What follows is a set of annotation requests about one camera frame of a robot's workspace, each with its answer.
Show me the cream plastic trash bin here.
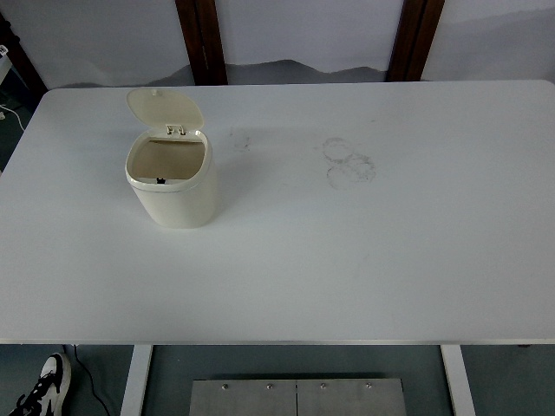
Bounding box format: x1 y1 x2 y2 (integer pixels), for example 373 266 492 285
125 87 219 230

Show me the grey metal plate with screws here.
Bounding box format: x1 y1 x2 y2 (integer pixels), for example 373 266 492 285
189 378 408 416

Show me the white table leg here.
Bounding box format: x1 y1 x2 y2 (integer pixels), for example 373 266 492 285
120 344 153 416
441 345 477 416

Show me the person's black and white shoe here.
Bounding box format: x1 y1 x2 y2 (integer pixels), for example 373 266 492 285
7 352 73 416

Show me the white box-shaped object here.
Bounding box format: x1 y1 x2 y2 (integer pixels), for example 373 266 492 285
0 42 13 86

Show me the black floor cable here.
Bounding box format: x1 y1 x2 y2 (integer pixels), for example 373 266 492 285
63 344 108 416

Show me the white floor cable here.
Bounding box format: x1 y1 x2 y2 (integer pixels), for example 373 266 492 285
0 102 25 131

